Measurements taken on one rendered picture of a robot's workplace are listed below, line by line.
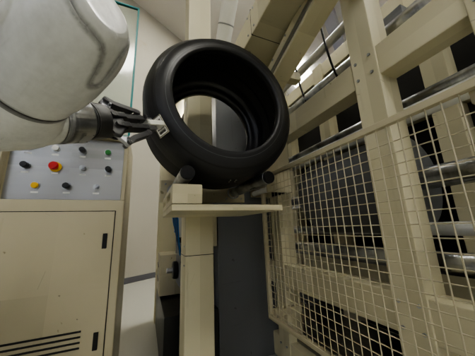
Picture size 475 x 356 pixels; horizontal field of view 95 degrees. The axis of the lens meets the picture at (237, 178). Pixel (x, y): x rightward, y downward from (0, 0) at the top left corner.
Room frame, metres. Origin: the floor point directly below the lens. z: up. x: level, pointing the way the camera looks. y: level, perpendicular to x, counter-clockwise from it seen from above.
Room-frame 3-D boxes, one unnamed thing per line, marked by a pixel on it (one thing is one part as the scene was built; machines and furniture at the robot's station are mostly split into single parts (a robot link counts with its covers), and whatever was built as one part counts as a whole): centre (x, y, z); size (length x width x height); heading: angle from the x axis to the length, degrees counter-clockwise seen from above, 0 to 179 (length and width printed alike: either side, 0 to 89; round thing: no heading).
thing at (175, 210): (0.85, 0.09, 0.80); 0.37 x 0.36 x 0.02; 113
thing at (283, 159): (1.20, -0.18, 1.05); 0.20 x 0.15 x 0.30; 23
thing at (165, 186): (1.01, 0.16, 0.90); 0.40 x 0.03 x 0.10; 113
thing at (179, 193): (0.79, 0.22, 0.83); 0.36 x 0.09 x 0.06; 23
